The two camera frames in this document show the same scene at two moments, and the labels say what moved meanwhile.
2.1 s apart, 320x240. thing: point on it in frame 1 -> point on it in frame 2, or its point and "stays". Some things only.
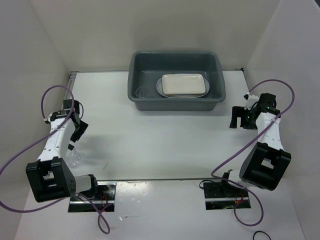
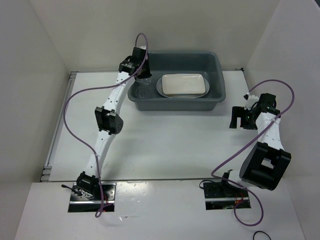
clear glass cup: (143, 92) stays
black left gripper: (80, 131) -> (146, 74)
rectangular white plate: (166, 95) stays
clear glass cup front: (73, 156) -> (144, 81)
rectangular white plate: (183, 84) stays
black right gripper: (239, 111) stays
